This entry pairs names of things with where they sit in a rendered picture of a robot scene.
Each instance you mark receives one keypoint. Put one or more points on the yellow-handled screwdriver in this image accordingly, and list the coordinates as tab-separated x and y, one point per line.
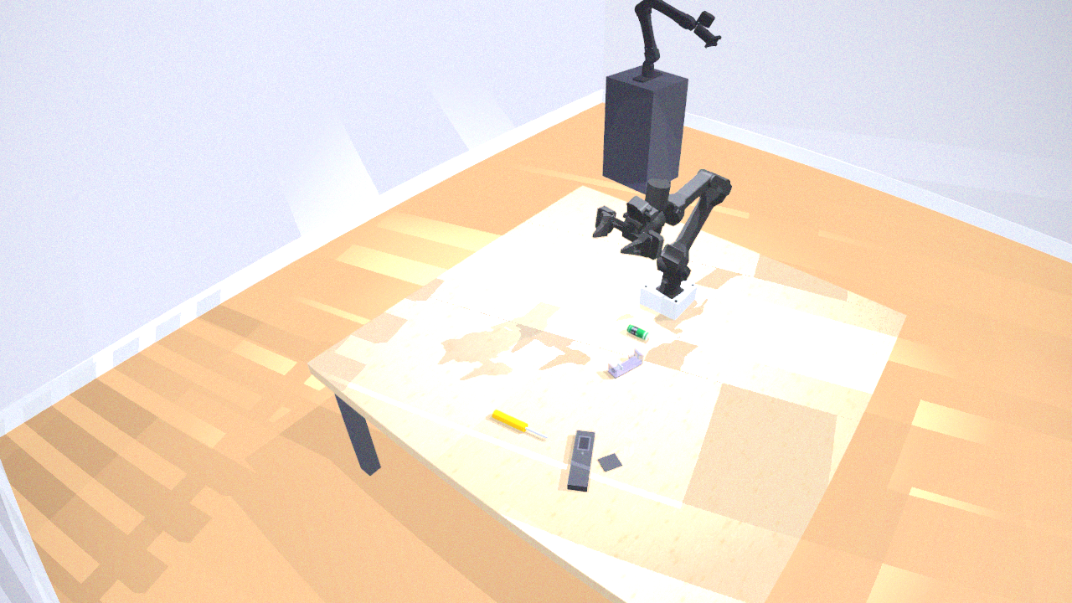
515	423

